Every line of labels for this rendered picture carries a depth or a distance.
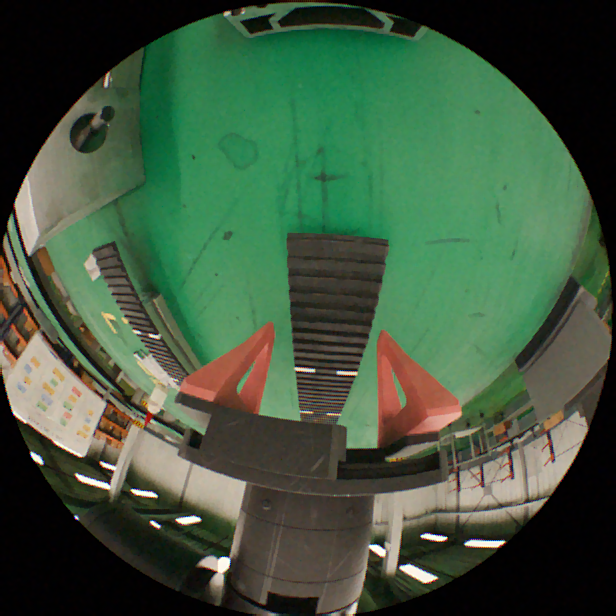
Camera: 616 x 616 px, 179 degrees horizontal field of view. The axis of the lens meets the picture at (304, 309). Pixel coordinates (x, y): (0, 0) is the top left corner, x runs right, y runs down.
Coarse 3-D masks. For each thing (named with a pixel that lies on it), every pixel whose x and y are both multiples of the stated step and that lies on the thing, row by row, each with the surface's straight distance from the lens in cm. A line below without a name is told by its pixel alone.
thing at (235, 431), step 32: (256, 352) 11; (192, 384) 9; (224, 384) 9; (256, 384) 13; (192, 416) 10; (224, 416) 8; (256, 416) 7; (224, 448) 7; (256, 448) 7; (288, 448) 7; (320, 448) 7
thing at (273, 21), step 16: (224, 16) 15; (240, 16) 15; (256, 16) 15; (272, 16) 15; (288, 16) 17; (304, 16) 16; (320, 16) 16; (336, 16) 16; (352, 16) 16; (368, 16) 17; (384, 16) 15; (256, 32) 16; (272, 32) 16; (384, 32) 16; (400, 32) 16; (416, 32) 16
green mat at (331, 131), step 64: (192, 64) 18; (256, 64) 15; (320, 64) 14; (384, 64) 14; (448, 64) 17; (192, 128) 15; (256, 128) 13; (320, 128) 12; (384, 128) 13; (448, 128) 14; (512, 128) 19; (128, 192) 21; (192, 192) 15; (256, 192) 13; (320, 192) 12; (384, 192) 12; (448, 192) 14; (512, 192) 18; (576, 192) 28; (64, 256) 47; (128, 256) 24; (192, 256) 17; (256, 256) 14; (448, 256) 15; (512, 256) 20; (576, 256) 32; (192, 320) 22; (256, 320) 18; (384, 320) 17; (448, 320) 19; (512, 320) 26; (448, 384) 31
